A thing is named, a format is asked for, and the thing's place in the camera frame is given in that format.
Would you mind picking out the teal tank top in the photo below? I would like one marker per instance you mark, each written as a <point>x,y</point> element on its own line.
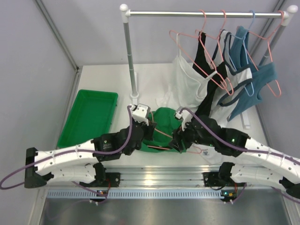
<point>261,75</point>

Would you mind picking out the white rack right foot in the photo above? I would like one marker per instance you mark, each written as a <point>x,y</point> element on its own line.
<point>245,120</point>

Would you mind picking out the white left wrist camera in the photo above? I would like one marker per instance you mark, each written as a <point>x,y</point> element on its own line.
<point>140,113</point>

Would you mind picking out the black tank top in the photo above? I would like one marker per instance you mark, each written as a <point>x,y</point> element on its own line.
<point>208,93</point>

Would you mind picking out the green plastic tray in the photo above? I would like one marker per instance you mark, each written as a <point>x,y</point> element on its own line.
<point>90,116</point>

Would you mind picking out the white rack left foot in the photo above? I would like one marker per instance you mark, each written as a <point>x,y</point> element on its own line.
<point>134,87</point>

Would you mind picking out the white rack foot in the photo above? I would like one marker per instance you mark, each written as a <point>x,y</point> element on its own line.
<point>245,120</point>
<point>134,87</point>

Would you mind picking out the white navy-trimmed tank top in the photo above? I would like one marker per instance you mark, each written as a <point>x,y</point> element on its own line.
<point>223,104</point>

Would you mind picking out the blue hanger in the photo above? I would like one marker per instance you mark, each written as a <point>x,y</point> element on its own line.
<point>243,38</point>

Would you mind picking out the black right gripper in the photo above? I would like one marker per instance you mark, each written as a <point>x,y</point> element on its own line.
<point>176,142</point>

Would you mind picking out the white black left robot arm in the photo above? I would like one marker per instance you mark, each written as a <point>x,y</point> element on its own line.
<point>83,163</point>

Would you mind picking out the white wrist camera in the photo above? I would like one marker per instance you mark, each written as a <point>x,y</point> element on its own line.
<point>140,113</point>
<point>184,116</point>

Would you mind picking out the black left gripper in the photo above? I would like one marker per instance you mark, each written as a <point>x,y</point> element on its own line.
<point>149,129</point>

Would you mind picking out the pink hanger with camisole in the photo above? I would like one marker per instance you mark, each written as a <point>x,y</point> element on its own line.
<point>201,35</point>

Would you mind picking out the green tank top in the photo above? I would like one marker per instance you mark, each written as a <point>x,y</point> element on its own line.
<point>164,122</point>

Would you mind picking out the metal clothes rack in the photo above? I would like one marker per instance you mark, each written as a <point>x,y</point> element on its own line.
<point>126,13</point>

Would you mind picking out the white camisole top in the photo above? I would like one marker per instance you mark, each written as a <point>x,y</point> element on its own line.
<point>187,88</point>

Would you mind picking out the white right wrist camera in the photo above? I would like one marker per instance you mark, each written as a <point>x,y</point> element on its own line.
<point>184,116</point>

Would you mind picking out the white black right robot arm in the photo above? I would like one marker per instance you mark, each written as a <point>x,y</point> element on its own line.
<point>275,169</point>

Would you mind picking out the perforated grey cable duct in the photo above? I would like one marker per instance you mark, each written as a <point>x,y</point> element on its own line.
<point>142,194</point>

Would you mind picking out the aluminium mounting rail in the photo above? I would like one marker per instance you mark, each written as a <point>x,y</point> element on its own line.
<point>161,176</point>

